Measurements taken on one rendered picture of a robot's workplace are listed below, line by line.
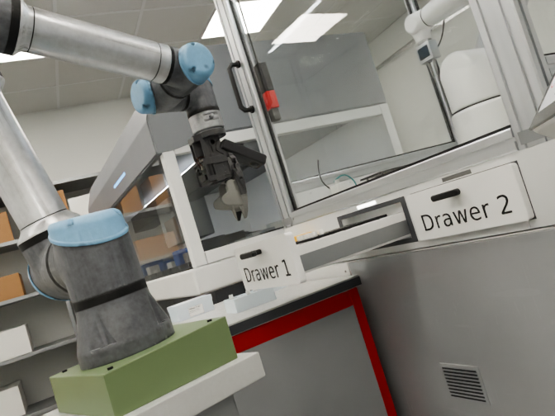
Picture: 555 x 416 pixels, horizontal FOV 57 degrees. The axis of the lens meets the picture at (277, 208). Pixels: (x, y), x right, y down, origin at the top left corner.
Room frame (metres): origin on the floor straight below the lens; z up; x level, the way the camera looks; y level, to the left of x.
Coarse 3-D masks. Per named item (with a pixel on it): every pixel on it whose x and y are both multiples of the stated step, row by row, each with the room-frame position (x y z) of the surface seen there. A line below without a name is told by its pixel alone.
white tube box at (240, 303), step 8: (264, 288) 1.48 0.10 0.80; (272, 288) 1.44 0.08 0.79; (240, 296) 1.45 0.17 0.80; (248, 296) 1.41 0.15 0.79; (256, 296) 1.42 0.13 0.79; (264, 296) 1.43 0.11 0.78; (272, 296) 1.44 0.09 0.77; (232, 304) 1.40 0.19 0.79; (240, 304) 1.40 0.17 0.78; (248, 304) 1.40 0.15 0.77; (256, 304) 1.42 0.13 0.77; (232, 312) 1.42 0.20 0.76
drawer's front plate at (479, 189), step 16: (480, 176) 1.00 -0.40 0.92; (496, 176) 0.97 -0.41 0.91; (512, 176) 0.94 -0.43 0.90; (416, 192) 1.16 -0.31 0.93; (432, 192) 1.12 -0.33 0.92; (464, 192) 1.04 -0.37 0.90; (480, 192) 1.01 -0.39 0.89; (496, 192) 0.98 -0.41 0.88; (512, 192) 0.95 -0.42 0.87; (416, 208) 1.17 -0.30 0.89; (432, 208) 1.13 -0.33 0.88; (448, 208) 1.09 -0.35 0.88; (464, 208) 1.05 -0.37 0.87; (480, 208) 1.02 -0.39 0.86; (496, 208) 0.99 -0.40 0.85; (512, 208) 0.96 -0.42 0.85; (528, 208) 0.94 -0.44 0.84; (416, 224) 1.18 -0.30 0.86; (448, 224) 1.10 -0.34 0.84; (464, 224) 1.07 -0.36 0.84; (480, 224) 1.03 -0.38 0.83; (496, 224) 1.00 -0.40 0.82
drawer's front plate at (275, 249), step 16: (272, 240) 1.12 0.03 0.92; (288, 240) 1.06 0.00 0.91; (256, 256) 1.20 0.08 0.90; (272, 256) 1.14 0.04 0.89; (288, 256) 1.07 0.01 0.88; (240, 272) 1.31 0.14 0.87; (256, 272) 1.23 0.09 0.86; (288, 272) 1.09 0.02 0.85; (304, 272) 1.07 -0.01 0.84; (256, 288) 1.25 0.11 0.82
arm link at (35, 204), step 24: (0, 72) 0.88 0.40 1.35; (0, 96) 0.87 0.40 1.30; (0, 120) 0.85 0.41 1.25; (0, 144) 0.85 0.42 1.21; (24, 144) 0.87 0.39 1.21; (0, 168) 0.85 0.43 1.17; (24, 168) 0.86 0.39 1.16; (0, 192) 0.87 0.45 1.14; (24, 192) 0.86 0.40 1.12; (48, 192) 0.88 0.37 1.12; (24, 216) 0.86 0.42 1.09; (48, 216) 0.87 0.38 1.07; (72, 216) 0.89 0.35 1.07; (24, 240) 0.86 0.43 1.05; (48, 240) 0.86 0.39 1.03; (48, 288) 0.88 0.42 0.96
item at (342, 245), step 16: (368, 224) 1.18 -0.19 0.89; (384, 224) 1.21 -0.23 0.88; (400, 224) 1.22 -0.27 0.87; (320, 240) 1.12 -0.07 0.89; (336, 240) 1.14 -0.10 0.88; (352, 240) 1.15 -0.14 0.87; (368, 240) 1.17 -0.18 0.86; (384, 240) 1.20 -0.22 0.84; (304, 256) 1.09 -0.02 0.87; (320, 256) 1.11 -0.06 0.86; (336, 256) 1.13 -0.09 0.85; (352, 256) 1.15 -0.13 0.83
